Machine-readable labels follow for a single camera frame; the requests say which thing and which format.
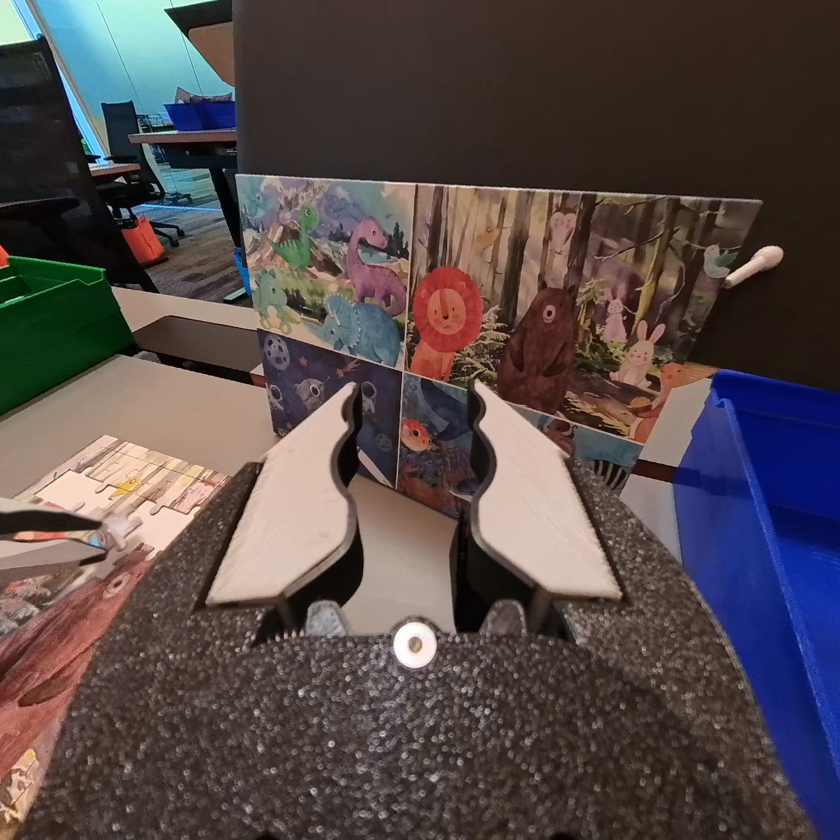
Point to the grey desk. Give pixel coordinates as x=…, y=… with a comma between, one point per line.
x=164, y=407

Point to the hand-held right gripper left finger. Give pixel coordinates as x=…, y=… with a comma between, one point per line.
x=282, y=525

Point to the wooden top table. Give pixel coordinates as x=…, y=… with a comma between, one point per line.
x=184, y=136

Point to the slim black office chair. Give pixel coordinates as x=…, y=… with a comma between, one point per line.
x=121, y=131

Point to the black divider panel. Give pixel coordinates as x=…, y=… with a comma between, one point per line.
x=525, y=98

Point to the green plastic bin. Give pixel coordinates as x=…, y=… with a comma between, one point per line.
x=59, y=328

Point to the dark blue illustrated puzzle box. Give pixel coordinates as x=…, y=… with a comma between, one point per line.
x=525, y=295

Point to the orange bag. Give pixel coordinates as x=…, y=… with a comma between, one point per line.
x=144, y=243

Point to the black mesh office chair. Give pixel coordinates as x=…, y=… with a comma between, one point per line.
x=39, y=131

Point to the dark grey desk flap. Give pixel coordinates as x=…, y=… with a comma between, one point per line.
x=197, y=341

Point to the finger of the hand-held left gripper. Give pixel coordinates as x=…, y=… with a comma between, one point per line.
x=33, y=515
x=39, y=561

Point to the blue storage bin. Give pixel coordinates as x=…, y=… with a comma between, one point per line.
x=180, y=117
x=216, y=115

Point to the blue plastic object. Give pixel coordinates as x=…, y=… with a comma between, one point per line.
x=787, y=525

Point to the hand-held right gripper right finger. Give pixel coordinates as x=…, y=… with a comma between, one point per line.
x=544, y=525

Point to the forest animal jigsaw puzzle board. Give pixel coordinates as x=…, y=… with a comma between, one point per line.
x=79, y=479

